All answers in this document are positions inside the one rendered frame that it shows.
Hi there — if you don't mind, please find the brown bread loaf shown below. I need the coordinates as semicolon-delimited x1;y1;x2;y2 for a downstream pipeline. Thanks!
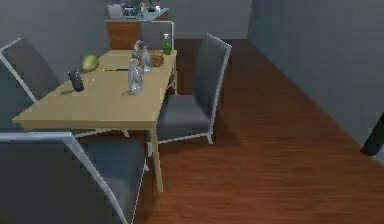
148;49;165;68

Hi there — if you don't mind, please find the light wooden dining table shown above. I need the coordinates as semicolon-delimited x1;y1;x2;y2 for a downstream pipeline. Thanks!
12;49;178;194

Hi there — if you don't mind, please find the green bottle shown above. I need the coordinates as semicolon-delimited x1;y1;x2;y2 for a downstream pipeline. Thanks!
161;33;173;56

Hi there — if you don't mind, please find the dark pot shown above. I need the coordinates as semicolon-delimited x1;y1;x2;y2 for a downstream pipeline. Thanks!
123;5;139;18

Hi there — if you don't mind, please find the black slanted object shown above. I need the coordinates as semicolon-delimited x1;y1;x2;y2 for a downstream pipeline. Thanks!
359;111;384;157

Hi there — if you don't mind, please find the clear glass bottle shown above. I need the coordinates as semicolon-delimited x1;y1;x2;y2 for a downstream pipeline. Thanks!
131;39;145;62
127;58;144;95
141;45;153;74

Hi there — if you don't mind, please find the grey chair with white frame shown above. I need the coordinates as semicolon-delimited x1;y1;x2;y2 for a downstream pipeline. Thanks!
155;32;233;146
0;130;150;224
138;19;176;51
0;37;61;105

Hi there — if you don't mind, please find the green lettuce head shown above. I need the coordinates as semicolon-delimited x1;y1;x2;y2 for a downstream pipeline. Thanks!
81;54;100;73

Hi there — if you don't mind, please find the white toaster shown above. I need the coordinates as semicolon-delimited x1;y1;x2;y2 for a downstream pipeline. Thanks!
107;3;125;19

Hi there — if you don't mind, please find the brown wooden kitchen cabinet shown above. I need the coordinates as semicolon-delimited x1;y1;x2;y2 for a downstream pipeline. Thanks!
105;7;170;51

